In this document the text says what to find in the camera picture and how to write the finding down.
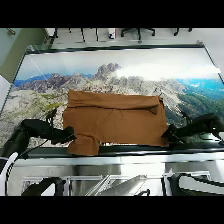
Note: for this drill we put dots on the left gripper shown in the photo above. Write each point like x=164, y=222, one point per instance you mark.
x=63, y=135

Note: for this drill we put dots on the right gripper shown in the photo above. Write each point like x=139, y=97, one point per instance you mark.
x=171, y=134

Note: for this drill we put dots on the brown T-shirt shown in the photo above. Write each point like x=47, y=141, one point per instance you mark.
x=115, y=121

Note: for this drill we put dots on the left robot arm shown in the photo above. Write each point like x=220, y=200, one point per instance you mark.
x=28, y=131

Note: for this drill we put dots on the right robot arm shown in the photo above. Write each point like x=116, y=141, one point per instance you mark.
x=203, y=123

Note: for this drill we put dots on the black office chair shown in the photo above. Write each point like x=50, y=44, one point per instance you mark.
x=182, y=31
x=138, y=31

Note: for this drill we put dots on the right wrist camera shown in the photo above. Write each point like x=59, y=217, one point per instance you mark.
x=186, y=118

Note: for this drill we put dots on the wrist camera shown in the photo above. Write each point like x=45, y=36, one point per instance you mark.
x=186, y=118
x=51, y=116

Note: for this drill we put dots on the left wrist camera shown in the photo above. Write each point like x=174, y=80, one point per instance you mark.
x=51, y=116

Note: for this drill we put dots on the silver frame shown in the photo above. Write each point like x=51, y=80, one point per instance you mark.
x=110, y=166

